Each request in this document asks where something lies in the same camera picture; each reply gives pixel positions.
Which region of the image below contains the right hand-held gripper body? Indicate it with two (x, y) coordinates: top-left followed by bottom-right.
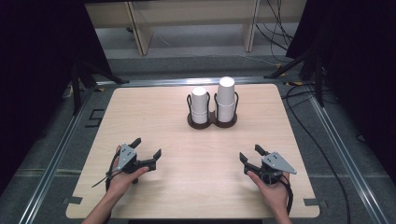
(243, 151), (298, 186)

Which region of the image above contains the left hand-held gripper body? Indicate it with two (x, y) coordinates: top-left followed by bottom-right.
(117, 143), (157, 185)

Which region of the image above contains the dark double cup holder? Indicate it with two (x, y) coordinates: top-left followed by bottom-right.
(186, 91), (240, 130)

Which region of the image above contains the white paper cup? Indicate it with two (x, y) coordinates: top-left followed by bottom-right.
(191, 86), (209, 112)

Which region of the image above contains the person's left hand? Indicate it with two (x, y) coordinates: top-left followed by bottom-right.
(106, 145), (150, 200)

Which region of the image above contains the person's right hand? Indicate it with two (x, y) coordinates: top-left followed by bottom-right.
(247, 170), (291, 216)

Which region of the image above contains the black floor tape mark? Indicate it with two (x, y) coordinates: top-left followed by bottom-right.
(84, 108), (106, 129)

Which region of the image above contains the tall stack of white cups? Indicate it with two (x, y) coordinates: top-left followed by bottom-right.
(216, 76), (236, 123)

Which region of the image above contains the black stand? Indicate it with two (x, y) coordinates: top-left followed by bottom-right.
(263, 46), (325, 108)
(69, 60), (131, 116)

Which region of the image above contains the beige wooden shelf unit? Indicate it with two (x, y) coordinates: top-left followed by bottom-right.
(84, 0), (308, 57)

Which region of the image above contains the black curtain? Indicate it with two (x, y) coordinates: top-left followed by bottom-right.
(0, 0), (114, 190)
(285, 0), (396, 175)

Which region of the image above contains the left hand-held gripper black cable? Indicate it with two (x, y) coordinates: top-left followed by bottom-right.
(105, 153), (123, 224)

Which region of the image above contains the hand-held gripper black cable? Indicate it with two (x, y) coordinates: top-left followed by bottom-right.
(279, 173), (295, 217)
(105, 153), (123, 224)

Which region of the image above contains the right hand-held gripper black cable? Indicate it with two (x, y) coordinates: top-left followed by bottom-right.
(279, 173), (295, 217)

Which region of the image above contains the long black floor cable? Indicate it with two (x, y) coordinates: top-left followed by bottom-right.
(280, 82), (352, 224)

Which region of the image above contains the metal floor rail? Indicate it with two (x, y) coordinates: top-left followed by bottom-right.
(18, 88), (95, 224)
(95, 76), (289, 89)
(307, 92), (390, 224)

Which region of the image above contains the thin white cable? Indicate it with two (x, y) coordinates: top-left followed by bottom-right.
(236, 53), (278, 68)

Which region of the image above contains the bundle of black cables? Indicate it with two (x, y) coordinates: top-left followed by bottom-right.
(255, 0), (295, 63)

